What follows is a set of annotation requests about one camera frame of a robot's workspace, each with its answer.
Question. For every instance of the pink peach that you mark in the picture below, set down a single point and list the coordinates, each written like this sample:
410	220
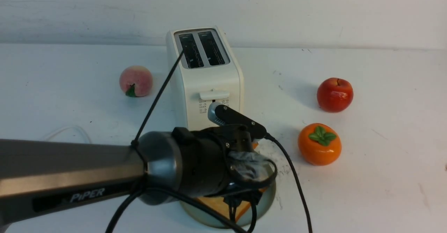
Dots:
136	81

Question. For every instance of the white two-slot toaster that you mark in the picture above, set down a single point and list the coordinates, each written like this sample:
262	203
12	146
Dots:
207	72

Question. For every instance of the orange persimmon green leaves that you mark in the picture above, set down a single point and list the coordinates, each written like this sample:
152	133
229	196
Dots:
319	144

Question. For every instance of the pale green round plate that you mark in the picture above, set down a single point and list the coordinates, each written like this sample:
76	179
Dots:
262	205

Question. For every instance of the red apple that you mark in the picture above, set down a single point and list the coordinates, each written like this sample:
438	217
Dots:
334	95

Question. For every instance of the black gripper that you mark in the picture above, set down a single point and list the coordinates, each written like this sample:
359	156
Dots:
221	162

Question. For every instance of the toast slice orange crust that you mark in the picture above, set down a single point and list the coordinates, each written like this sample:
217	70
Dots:
233	206

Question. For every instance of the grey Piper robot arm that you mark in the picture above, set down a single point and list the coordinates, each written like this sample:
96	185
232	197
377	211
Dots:
43	177

